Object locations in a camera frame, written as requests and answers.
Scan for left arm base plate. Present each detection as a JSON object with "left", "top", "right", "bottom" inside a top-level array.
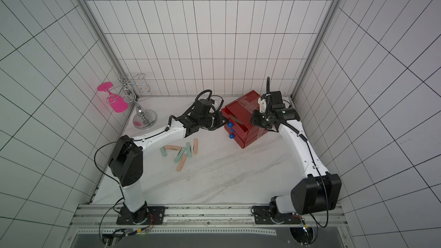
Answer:
[{"left": 116, "top": 206, "right": 166, "bottom": 226}]

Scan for chrome glass rack stand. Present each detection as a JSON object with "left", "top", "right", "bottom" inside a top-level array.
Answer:
[{"left": 119, "top": 74, "right": 157, "bottom": 130}]

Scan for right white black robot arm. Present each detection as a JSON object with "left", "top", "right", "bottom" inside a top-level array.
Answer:
[{"left": 251, "top": 91, "right": 342, "bottom": 217}]

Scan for mint knife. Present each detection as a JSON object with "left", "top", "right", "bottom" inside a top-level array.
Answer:
[
  {"left": 186, "top": 142, "right": 192, "bottom": 158},
  {"left": 160, "top": 147, "right": 168, "bottom": 157}
]

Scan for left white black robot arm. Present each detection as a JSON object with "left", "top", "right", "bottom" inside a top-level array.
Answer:
[{"left": 109, "top": 98, "right": 229, "bottom": 217}]

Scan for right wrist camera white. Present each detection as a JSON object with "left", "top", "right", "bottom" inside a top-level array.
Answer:
[{"left": 258, "top": 96, "right": 266, "bottom": 113}]

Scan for peach knife lower diagonal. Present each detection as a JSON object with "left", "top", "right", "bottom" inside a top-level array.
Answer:
[{"left": 176, "top": 154, "right": 187, "bottom": 172}]

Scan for olive knife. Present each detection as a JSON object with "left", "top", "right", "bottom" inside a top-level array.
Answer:
[{"left": 230, "top": 116, "right": 243, "bottom": 125}]

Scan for peach knife upright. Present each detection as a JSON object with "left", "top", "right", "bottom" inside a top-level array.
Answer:
[{"left": 193, "top": 138, "right": 198, "bottom": 155}]

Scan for pink wine glass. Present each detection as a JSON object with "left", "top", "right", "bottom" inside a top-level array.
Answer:
[{"left": 97, "top": 82, "right": 129, "bottom": 113}]

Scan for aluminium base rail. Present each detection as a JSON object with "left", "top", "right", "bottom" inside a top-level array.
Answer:
[{"left": 70, "top": 204, "right": 348, "bottom": 235}]

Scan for red top drawer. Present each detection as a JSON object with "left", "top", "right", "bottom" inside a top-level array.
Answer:
[{"left": 222, "top": 102, "right": 258, "bottom": 140}]

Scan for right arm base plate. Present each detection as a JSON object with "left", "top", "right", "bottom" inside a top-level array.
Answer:
[{"left": 251, "top": 206, "right": 302, "bottom": 225}]

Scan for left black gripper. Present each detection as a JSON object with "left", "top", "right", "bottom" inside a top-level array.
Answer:
[{"left": 200, "top": 111, "right": 230, "bottom": 131}]

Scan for red three-drawer cabinet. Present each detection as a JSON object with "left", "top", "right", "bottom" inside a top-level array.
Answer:
[{"left": 222, "top": 90, "right": 267, "bottom": 149}]

